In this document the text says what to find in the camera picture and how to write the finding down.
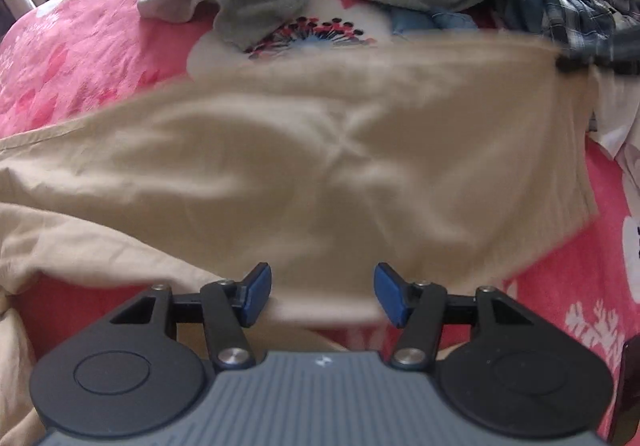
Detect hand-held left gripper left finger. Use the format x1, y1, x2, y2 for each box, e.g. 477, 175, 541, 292
109, 262, 273, 372

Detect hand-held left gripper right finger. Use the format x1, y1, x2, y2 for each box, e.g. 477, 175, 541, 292
374, 262, 533, 372

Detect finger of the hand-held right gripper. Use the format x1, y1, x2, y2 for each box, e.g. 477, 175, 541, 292
556, 53, 593, 77

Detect beige pants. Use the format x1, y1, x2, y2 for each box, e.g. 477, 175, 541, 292
0, 33, 601, 446

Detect white cloth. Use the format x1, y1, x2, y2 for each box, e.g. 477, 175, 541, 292
589, 68, 640, 169

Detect blue denim garment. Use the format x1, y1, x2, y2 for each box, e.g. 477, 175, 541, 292
389, 5, 478, 36

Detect dark glossy object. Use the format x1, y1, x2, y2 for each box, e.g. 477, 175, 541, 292
606, 336, 640, 446

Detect pink printed blanket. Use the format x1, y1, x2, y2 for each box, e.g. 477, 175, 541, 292
0, 0, 640, 446

